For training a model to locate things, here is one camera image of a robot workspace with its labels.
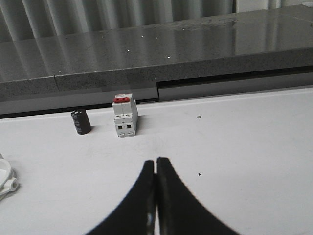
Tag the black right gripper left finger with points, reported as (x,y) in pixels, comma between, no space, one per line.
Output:
(136,213)

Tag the grey pleated curtain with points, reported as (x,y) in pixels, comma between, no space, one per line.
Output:
(29,19)

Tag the grey stone countertop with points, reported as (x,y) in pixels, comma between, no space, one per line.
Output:
(252,41)

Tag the black cylindrical capacitor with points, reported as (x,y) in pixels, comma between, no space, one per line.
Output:
(81,121)

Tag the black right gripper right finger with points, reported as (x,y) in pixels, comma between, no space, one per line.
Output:
(179,212)

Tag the white half pipe clamp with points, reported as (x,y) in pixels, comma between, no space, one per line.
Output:
(8,181)

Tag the white circuit breaker red switch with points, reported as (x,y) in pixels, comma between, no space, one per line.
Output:
(125,115)

